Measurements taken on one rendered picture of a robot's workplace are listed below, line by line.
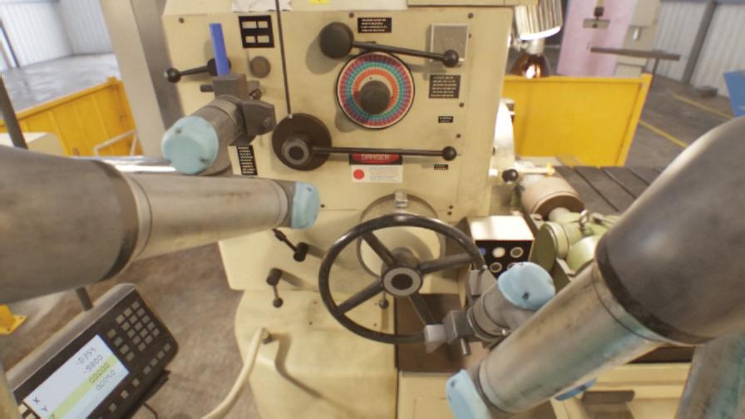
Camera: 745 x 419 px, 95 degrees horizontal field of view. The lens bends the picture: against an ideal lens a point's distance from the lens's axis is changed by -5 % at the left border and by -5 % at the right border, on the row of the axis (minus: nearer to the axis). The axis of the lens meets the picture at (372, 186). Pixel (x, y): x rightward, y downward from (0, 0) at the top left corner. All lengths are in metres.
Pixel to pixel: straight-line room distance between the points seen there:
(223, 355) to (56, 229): 2.27
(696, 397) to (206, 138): 0.65
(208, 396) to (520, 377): 2.07
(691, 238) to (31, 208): 0.39
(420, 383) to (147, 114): 1.61
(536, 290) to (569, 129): 3.29
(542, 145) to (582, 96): 0.54
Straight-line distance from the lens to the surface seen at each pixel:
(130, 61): 1.84
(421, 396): 1.68
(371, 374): 1.57
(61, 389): 0.98
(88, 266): 0.31
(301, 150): 0.84
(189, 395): 2.43
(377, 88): 0.76
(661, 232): 0.28
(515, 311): 0.62
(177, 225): 0.36
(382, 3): 0.85
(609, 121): 4.00
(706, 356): 0.48
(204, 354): 2.57
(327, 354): 1.62
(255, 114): 0.68
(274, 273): 1.14
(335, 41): 0.78
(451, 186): 0.96
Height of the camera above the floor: 1.89
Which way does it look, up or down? 28 degrees down
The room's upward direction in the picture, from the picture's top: 1 degrees counter-clockwise
